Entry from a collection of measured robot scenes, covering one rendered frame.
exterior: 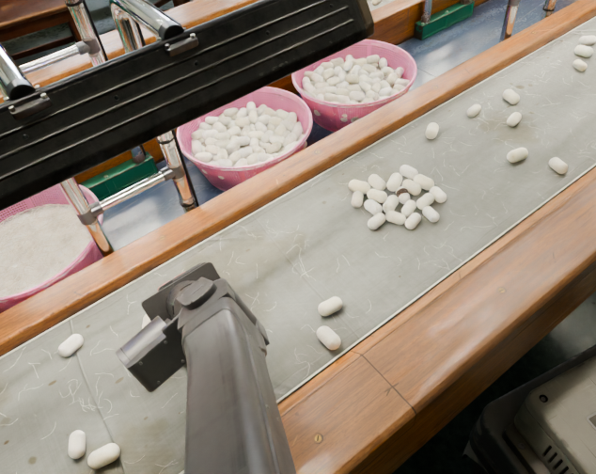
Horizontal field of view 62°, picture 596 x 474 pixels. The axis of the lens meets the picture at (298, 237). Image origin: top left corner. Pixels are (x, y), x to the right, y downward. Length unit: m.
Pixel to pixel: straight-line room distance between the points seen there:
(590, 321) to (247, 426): 1.50
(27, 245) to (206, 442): 0.71
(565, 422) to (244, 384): 0.73
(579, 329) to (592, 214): 0.87
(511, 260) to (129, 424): 0.55
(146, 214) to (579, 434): 0.85
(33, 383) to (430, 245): 0.59
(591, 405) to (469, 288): 0.38
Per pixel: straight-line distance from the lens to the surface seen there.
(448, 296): 0.70
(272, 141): 0.99
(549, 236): 0.81
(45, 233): 0.97
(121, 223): 1.01
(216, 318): 0.43
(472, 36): 1.48
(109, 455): 0.66
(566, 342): 1.65
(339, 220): 0.82
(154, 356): 0.53
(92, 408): 0.72
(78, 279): 0.82
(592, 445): 0.99
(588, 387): 1.03
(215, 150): 0.99
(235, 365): 0.36
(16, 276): 0.93
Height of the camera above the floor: 1.33
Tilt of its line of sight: 48 degrees down
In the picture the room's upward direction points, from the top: 8 degrees counter-clockwise
